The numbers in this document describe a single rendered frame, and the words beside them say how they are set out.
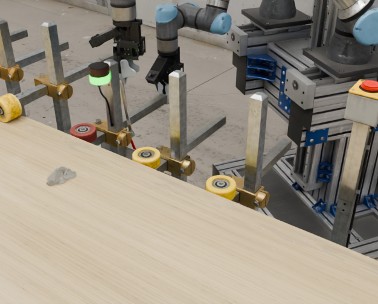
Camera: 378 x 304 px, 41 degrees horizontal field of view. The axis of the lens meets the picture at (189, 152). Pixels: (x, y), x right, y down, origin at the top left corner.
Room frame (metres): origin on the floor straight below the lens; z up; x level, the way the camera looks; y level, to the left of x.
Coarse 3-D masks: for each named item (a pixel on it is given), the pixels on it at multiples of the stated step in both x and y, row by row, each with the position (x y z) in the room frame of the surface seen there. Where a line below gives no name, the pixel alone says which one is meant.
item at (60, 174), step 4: (56, 168) 1.14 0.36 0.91; (60, 168) 1.14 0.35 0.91; (64, 168) 1.15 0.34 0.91; (68, 168) 1.13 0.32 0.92; (52, 172) 1.14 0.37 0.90; (56, 172) 1.11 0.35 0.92; (60, 172) 1.12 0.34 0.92; (64, 172) 1.12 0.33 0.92; (68, 172) 1.12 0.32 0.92; (72, 172) 1.13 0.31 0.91; (52, 176) 1.10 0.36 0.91; (56, 176) 1.11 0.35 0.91; (60, 176) 1.11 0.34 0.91; (64, 176) 1.11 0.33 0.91; (68, 176) 1.11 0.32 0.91; (72, 176) 1.12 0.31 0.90; (76, 176) 1.12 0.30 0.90; (48, 180) 1.10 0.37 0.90; (52, 180) 1.08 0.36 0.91; (56, 180) 1.10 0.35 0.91; (60, 180) 1.09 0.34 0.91; (64, 180) 1.10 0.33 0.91; (52, 184) 1.08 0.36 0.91; (56, 184) 1.08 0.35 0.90
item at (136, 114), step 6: (156, 96) 1.69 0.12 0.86; (162, 96) 1.69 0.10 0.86; (150, 102) 1.64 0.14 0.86; (156, 102) 1.64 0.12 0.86; (162, 102) 1.67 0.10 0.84; (138, 108) 1.59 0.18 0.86; (144, 108) 1.59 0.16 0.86; (150, 108) 1.61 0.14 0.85; (156, 108) 1.64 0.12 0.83; (132, 114) 1.55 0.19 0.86; (138, 114) 1.56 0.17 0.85; (144, 114) 1.58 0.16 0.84; (126, 120) 1.51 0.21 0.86; (132, 120) 1.53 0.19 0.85; (138, 120) 1.56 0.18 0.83; (126, 126) 1.50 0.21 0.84; (102, 132) 1.42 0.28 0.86; (102, 138) 1.41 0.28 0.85; (96, 144) 1.38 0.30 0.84
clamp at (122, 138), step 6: (102, 120) 1.49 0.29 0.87; (96, 126) 1.45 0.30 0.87; (102, 126) 1.45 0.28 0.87; (108, 132) 1.41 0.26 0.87; (114, 132) 1.41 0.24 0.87; (120, 132) 1.41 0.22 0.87; (126, 132) 1.41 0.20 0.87; (108, 138) 1.41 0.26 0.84; (114, 138) 1.40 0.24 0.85; (120, 138) 1.39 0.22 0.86; (126, 138) 1.40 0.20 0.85; (114, 144) 1.40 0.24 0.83; (120, 144) 1.39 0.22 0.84; (126, 144) 1.40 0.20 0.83
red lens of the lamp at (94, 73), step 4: (88, 68) 1.38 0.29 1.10; (104, 68) 1.37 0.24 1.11; (108, 68) 1.38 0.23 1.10; (92, 72) 1.36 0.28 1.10; (96, 72) 1.36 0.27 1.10; (100, 72) 1.36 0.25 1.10; (104, 72) 1.37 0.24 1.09; (108, 72) 1.38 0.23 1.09; (92, 76) 1.36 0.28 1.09; (96, 76) 1.36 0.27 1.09; (100, 76) 1.36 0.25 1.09
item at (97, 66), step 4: (92, 64) 1.40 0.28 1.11; (96, 64) 1.40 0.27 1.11; (100, 64) 1.40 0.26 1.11; (104, 64) 1.40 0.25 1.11; (92, 68) 1.37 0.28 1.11; (96, 68) 1.37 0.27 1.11; (100, 68) 1.37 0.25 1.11; (104, 76) 1.37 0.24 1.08; (104, 84) 1.41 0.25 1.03; (108, 84) 1.40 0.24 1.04; (100, 88) 1.38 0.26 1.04; (100, 92) 1.38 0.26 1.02; (108, 104) 1.40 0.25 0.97; (108, 108) 1.40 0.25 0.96; (112, 124) 1.40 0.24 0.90
